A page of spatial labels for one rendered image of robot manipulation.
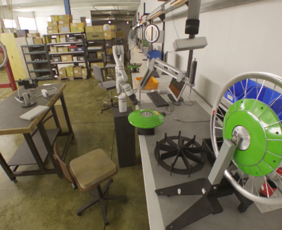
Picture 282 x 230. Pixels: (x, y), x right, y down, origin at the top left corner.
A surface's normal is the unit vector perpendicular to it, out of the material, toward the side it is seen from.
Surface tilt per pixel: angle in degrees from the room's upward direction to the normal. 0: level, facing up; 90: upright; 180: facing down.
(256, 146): 88
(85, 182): 0
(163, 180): 0
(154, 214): 0
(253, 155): 93
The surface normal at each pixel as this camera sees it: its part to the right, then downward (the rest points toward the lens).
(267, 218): 0.00, -0.87
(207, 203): -0.31, -0.80
